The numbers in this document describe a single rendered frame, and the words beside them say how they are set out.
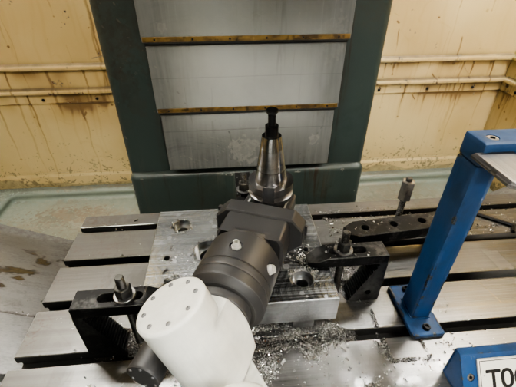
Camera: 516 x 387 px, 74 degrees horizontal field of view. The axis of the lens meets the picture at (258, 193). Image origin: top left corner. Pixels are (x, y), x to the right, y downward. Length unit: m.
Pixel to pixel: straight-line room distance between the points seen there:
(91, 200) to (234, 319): 1.25
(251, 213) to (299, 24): 0.52
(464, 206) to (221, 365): 0.35
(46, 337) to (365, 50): 0.90
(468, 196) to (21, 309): 1.00
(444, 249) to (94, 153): 1.27
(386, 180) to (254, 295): 1.28
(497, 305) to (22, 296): 1.06
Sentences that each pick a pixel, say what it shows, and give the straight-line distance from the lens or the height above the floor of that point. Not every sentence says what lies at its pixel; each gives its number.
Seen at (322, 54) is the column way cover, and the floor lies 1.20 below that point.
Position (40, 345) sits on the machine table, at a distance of 0.67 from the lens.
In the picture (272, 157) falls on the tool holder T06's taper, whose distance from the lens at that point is 0.44.
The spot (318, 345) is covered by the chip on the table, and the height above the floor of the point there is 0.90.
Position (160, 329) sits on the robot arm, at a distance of 0.30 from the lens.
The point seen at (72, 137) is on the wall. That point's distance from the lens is 1.48.
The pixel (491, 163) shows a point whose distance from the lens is 0.44.
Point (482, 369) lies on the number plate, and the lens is 0.59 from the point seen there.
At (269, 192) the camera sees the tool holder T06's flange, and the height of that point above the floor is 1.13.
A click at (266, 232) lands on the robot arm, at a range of 0.42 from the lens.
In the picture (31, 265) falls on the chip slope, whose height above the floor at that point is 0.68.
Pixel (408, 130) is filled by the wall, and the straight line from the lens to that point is 1.55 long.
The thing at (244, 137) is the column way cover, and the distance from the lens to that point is 0.94.
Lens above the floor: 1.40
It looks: 35 degrees down
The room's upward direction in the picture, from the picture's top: straight up
